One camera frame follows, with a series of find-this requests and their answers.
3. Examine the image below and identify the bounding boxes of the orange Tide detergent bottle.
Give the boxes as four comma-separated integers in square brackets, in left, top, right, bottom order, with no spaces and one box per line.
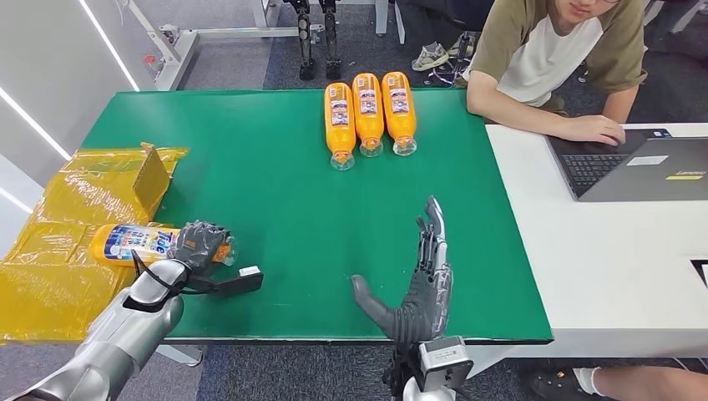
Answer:
[89,223,240,269]

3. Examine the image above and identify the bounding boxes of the black robot leg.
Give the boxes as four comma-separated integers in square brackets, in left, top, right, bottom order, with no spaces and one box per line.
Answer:
[285,0,320,82]
[319,0,344,81]

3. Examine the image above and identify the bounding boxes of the person's leg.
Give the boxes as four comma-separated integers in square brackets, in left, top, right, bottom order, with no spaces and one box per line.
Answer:
[572,365,708,401]

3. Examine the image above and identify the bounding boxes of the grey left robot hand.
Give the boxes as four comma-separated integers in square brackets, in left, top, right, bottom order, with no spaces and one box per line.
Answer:
[167,221,234,278]

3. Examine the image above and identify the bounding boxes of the white table leg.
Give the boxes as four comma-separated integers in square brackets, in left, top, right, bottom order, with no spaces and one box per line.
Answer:
[155,345,205,368]

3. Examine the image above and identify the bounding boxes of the person's right hand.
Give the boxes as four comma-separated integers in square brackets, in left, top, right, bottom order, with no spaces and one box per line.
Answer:
[559,114,627,147]

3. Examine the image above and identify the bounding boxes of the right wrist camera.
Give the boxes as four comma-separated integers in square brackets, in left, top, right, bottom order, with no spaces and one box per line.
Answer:
[417,336,475,391]

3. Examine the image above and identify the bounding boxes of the white metal frame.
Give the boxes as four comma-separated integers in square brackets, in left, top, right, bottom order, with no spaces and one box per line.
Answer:
[125,0,391,93]

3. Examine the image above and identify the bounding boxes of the person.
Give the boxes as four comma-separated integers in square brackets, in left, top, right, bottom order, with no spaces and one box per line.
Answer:
[464,0,648,148]

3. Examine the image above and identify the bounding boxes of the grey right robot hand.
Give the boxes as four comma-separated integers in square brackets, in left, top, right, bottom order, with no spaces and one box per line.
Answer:
[350,195,455,345]

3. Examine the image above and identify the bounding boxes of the grey laptop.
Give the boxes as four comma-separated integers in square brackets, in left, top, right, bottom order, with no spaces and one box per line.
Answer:
[546,128,708,203]

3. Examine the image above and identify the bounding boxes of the green table mat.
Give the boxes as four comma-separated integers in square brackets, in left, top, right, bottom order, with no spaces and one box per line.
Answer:
[79,88,554,345]

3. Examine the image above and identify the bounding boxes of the black shoe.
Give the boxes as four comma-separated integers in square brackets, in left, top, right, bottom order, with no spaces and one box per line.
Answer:
[518,362,589,401]

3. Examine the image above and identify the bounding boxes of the beige sneaker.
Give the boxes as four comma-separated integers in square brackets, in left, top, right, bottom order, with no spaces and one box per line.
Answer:
[411,42,451,73]

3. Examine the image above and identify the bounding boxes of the white desk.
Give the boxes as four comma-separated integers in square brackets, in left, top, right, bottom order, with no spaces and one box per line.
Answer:
[464,122,708,378]

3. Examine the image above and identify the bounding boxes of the yellow film-wrapped cardboard box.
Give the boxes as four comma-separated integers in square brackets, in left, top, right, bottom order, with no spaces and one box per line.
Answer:
[0,142,190,344]

